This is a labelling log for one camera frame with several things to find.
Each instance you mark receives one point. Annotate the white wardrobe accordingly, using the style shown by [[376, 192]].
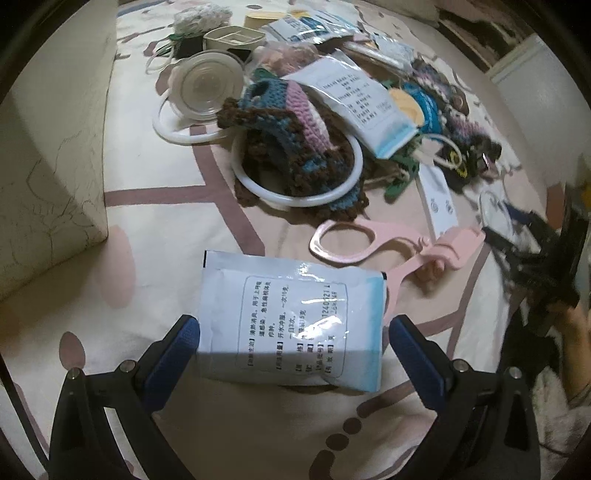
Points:
[[531, 64]]

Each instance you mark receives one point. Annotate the clear round lid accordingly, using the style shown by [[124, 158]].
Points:
[[207, 83]]

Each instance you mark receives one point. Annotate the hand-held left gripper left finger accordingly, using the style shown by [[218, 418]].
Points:
[[173, 350]]

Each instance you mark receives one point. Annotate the white printed card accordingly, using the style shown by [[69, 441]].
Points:
[[438, 198]]

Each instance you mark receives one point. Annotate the white storage box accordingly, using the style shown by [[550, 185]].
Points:
[[51, 138]]

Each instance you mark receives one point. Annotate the pink eyelash curler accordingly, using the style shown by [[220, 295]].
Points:
[[443, 249]]

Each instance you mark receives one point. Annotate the white blue medicine sachet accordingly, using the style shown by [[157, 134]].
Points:
[[286, 318], [355, 97]]

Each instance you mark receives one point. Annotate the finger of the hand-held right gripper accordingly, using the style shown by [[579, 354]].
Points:
[[517, 240], [521, 274]]

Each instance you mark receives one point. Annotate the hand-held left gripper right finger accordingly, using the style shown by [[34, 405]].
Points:
[[415, 355]]

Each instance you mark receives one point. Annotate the blue crochet piece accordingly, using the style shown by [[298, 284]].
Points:
[[427, 108]]

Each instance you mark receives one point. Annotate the white crochet ball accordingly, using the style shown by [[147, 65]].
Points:
[[201, 18]]

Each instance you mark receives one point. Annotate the beige small tray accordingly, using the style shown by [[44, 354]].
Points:
[[233, 39]]

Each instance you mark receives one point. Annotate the multicolour crochet piece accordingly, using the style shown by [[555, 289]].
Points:
[[286, 134]]

